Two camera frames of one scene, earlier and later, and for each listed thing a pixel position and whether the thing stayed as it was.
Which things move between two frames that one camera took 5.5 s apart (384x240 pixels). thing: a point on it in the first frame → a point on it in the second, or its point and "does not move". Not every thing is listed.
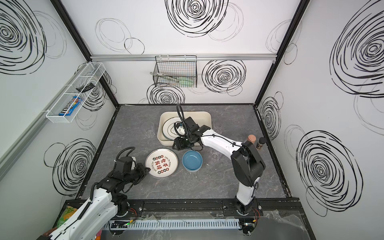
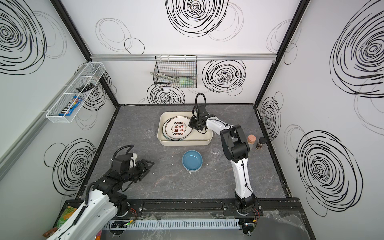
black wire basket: [175, 71] does not move
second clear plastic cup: [148, 127] does not move
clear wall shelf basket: [63, 110] does not move
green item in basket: [186, 81] does not move
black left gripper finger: [141, 178] does not move
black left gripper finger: [140, 167] → [146, 164]
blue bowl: [192, 160] does not move
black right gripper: [182, 142] → [195, 122]
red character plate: [163, 162] → [176, 128]
